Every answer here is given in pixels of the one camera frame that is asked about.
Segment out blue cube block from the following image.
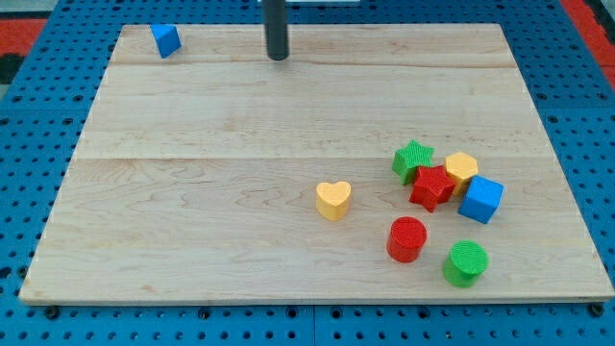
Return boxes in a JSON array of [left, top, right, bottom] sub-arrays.
[[457, 175, 504, 224]]

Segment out green star block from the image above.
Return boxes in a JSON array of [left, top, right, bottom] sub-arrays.
[[392, 139, 434, 185]]

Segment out red star block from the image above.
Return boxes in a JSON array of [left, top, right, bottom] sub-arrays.
[[408, 165, 455, 212]]

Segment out yellow heart block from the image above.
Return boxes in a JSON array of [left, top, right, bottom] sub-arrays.
[[315, 181, 352, 221]]

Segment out light wooden board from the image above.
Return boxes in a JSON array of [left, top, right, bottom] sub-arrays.
[[19, 24, 614, 306]]

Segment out red cylinder block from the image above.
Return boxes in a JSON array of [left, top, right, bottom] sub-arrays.
[[386, 216, 428, 263]]

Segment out yellow hexagon block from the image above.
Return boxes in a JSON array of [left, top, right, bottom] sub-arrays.
[[444, 152, 479, 196]]

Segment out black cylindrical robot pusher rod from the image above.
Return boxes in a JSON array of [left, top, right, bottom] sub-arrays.
[[261, 0, 289, 61]]

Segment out green cylinder block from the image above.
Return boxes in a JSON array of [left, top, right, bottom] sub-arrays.
[[442, 240, 489, 288]]

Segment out blue triangular prism block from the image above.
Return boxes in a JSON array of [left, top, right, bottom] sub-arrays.
[[150, 24, 182, 59]]

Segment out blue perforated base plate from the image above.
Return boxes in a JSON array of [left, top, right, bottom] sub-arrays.
[[1, 1, 614, 345]]

